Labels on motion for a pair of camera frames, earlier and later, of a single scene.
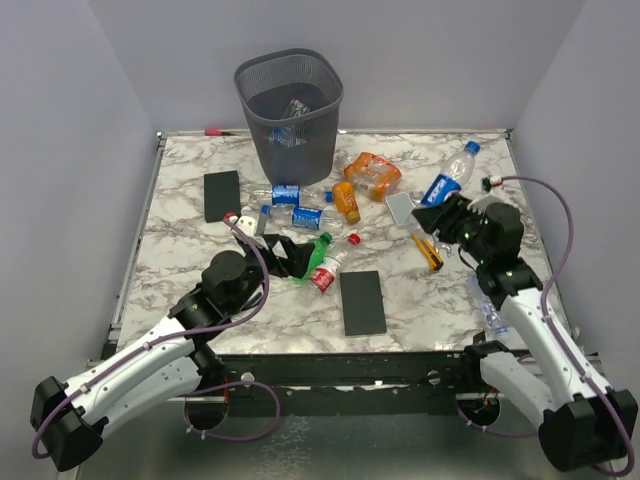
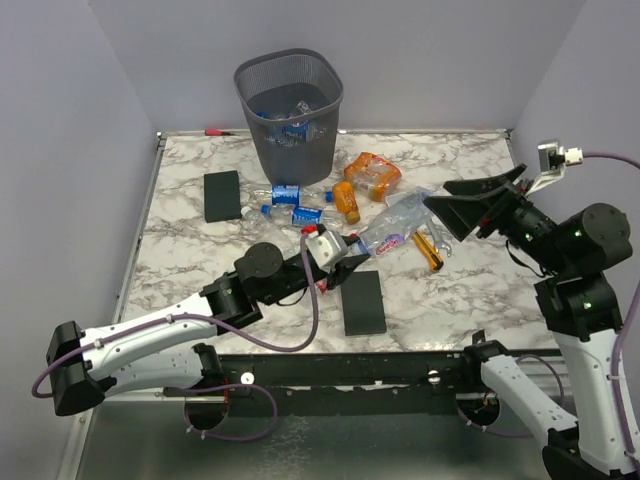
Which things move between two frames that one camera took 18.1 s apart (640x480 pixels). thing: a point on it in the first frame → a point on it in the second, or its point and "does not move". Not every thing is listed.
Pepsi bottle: (455, 172) → (274, 135)
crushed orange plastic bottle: (373, 175) does not move
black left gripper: (297, 255) → (342, 269)
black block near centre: (363, 304) does not move
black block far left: (221, 194) does not move
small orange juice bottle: (345, 201) does not move
